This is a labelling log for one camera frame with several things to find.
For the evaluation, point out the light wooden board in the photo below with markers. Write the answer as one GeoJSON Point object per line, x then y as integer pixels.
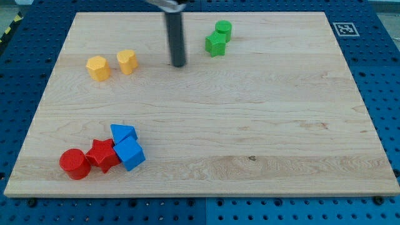
{"type": "Point", "coordinates": [279, 115]}

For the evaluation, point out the green star block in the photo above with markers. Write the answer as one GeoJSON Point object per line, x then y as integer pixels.
{"type": "Point", "coordinates": [215, 44]}

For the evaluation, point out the blue cube block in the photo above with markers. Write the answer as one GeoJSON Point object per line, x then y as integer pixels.
{"type": "Point", "coordinates": [130, 153]}

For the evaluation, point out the blue triangle block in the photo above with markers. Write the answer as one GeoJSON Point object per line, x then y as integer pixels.
{"type": "Point", "coordinates": [121, 132]}

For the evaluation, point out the green cylinder block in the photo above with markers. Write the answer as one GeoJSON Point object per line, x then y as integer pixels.
{"type": "Point", "coordinates": [224, 27]}

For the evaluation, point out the yellow heart block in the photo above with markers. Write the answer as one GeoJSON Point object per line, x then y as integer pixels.
{"type": "Point", "coordinates": [127, 61]}

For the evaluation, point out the red star block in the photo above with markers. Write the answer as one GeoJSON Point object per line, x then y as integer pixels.
{"type": "Point", "coordinates": [103, 155]}

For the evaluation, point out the yellow hexagon block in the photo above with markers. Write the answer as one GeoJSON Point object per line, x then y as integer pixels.
{"type": "Point", "coordinates": [98, 68]}

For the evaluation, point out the red cylinder block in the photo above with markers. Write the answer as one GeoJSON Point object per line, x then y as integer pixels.
{"type": "Point", "coordinates": [74, 163]}

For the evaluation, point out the white fiducial marker tag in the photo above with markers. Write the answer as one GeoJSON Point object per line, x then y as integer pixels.
{"type": "Point", "coordinates": [345, 29]}

